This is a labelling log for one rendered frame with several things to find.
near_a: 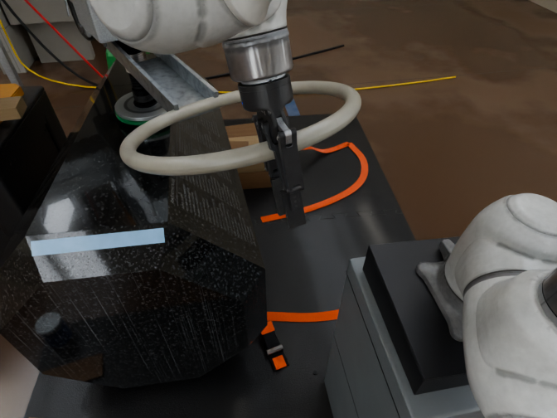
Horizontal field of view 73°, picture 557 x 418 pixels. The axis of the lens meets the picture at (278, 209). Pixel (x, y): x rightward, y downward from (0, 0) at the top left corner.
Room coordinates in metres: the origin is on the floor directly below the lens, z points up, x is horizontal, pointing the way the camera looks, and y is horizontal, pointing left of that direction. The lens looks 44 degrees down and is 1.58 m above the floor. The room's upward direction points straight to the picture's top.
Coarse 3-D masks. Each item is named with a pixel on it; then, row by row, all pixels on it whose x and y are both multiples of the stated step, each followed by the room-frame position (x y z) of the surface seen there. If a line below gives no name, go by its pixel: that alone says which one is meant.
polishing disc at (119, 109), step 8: (128, 96) 1.26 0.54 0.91; (120, 104) 1.20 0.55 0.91; (128, 104) 1.20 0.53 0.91; (120, 112) 1.15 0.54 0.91; (128, 112) 1.15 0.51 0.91; (136, 112) 1.15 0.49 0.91; (144, 112) 1.15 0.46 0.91; (152, 112) 1.15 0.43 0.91; (160, 112) 1.15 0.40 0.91; (136, 120) 1.12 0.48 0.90; (144, 120) 1.12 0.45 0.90
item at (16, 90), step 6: (0, 84) 1.63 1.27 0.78; (6, 84) 1.63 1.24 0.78; (12, 84) 1.63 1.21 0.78; (0, 90) 1.57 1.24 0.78; (6, 90) 1.57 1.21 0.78; (12, 90) 1.57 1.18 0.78; (18, 90) 1.58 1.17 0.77; (0, 96) 1.52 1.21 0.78; (6, 96) 1.52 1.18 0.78; (12, 96) 1.52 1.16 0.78
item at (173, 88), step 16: (112, 48) 1.17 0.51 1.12; (128, 64) 1.06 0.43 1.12; (144, 64) 1.12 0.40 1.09; (160, 64) 1.12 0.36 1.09; (176, 64) 1.06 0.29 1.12; (144, 80) 0.97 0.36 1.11; (160, 80) 1.02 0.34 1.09; (176, 80) 1.02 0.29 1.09; (192, 80) 0.98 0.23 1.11; (160, 96) 0.89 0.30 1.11; (176, 96) 0.94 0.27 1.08; (192, 96) 0.94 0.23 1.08; (208, 96) 0.91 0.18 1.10
